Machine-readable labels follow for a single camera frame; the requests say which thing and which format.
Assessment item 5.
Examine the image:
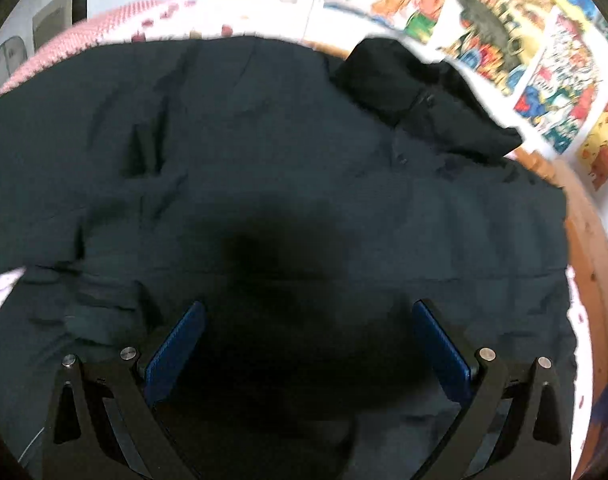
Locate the group of colourful cartoon drawings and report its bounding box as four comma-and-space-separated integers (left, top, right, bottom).
151, 0, 608, 192

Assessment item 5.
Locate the dark padded jacket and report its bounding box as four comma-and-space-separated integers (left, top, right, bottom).
0, 35, 579, 480

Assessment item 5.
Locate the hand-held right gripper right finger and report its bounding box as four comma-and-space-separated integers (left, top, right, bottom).
411, 299, 572, 480

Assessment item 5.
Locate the pink apple print bedsheet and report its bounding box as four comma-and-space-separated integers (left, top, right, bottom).
0, 0, 597, 480

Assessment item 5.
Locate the standing fan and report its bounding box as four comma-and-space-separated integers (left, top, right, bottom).
0, 35, 36, 103

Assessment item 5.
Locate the grey wall panel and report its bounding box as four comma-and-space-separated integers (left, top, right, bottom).
32, 0, 90, 52

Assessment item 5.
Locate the red checked cloth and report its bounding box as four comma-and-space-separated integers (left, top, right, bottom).
0, 0, 189, 98

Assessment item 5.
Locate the wooden bed frame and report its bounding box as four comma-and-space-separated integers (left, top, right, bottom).
304, 40, 608, 466

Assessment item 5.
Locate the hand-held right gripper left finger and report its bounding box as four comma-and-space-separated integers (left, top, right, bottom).
43, 301, 207, 480

